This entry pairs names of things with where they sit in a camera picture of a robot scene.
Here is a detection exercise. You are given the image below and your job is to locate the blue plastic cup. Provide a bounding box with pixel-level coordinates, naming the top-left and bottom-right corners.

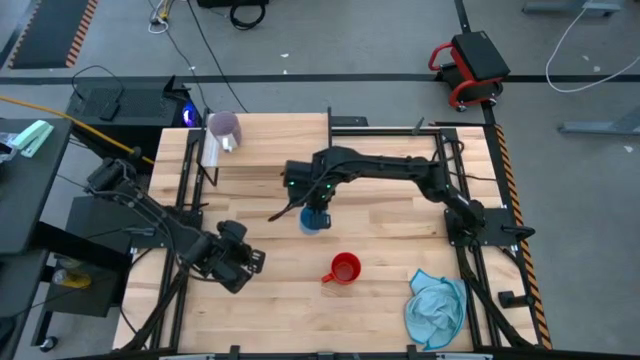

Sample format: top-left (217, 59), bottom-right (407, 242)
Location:
top-left (298, 207), bottom-right (333, 237)

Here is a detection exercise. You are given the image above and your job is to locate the mint green stapler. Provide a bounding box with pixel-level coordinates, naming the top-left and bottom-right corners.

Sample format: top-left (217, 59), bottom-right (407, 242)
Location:
top-left (10, 119), bottom-right (55, 159)

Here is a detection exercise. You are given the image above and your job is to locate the black table clamp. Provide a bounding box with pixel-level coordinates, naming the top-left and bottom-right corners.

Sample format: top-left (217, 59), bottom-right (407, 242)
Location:
top-left (498, 290), bottom-right (534, 309)

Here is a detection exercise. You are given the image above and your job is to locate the light blue cloth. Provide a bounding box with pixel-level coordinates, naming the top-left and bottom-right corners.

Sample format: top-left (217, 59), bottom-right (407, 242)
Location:
top-left (403, 268), bottom-right (469, 352)

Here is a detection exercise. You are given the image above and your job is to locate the black floor mat orange edge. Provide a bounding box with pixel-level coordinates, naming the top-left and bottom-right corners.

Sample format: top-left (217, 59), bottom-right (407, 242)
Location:
top-left (8, 0), bottom-right (99, 70)

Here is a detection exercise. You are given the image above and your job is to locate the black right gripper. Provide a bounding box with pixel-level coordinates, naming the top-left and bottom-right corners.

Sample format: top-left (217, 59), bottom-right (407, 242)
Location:
top-left (297, 188), bottom-right (335, 229)

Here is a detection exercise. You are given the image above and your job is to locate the grey table foot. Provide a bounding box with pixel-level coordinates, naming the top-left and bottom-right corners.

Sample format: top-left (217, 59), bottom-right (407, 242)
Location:
top-left (559, 107), bottom-right (640, 136)

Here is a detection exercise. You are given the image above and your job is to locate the yellow bottle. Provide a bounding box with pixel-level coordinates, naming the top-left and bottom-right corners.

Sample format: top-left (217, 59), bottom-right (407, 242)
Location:
top-left (52, 268), bottom-right (94, 290)

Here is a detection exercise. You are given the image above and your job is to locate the black side desk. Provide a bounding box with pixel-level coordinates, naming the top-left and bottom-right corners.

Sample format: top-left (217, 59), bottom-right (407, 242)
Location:
top-left (0, 117), bottom-right (74, 256)

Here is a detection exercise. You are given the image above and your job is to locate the yellow cable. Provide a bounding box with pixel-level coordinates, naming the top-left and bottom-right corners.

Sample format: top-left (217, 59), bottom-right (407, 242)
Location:
top-left (0, 95), bottom-right (155, 166)

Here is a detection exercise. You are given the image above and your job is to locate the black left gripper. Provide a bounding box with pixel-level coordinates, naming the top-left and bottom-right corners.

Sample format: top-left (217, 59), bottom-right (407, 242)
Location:
top-left (199, 219), bottom-right (267, 295)

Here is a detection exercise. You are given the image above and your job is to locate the white floor cable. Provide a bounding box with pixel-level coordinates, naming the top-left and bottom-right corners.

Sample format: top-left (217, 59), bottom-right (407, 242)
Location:
top-left (544, 7), bottom-right (640, 94)

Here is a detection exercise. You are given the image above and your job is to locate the red and black rolling stool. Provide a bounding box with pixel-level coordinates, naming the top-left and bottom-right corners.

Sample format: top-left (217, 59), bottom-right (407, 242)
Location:
top-left (428, 30), bottom-right (512, 113)

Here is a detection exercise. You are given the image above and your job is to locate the black computer tower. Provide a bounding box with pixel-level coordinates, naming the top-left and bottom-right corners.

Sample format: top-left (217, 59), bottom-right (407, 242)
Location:
top-left (66, 74), bottom-right (204, 161)

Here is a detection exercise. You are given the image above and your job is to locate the purple and white mug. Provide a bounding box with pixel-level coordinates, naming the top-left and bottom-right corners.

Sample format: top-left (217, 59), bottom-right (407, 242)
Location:
top-left (207, 110), bottom-right (244, 154)

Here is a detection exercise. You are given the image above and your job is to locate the red plastic mug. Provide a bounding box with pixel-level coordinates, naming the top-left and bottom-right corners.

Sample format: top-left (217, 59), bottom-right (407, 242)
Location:
top-left (320, 251), bottom-right (363, 287)

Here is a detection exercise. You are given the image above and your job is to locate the black aluminium table frame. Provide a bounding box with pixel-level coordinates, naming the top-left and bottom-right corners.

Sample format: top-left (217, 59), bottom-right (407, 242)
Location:
top-left (117, 119), bottom-right (554, 360)

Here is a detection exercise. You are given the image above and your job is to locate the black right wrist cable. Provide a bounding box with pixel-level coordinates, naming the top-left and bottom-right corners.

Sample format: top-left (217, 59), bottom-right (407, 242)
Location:
top-left (267, 197), bottom-right (304, 223)

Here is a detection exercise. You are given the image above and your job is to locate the coiled black floor cable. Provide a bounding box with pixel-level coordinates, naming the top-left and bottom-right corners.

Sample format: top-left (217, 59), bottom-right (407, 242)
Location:
top-left (228, 3), bottom-right (267, 31)

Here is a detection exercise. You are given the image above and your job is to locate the wooden shelf with black posts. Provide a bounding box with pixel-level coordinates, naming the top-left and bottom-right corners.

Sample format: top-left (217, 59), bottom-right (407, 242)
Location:
top-left (197, 105), bottom-right (335, 187)

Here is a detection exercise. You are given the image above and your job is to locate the black low cart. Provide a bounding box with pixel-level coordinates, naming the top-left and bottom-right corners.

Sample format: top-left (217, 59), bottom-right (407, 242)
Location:
top-left (44, 249), bottom-right (131, 319)

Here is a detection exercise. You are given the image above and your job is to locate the orange black hazard strip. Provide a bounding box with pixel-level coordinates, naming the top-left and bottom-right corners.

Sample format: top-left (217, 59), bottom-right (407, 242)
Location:
top-left (494, 124), bottom-right (554, 350)

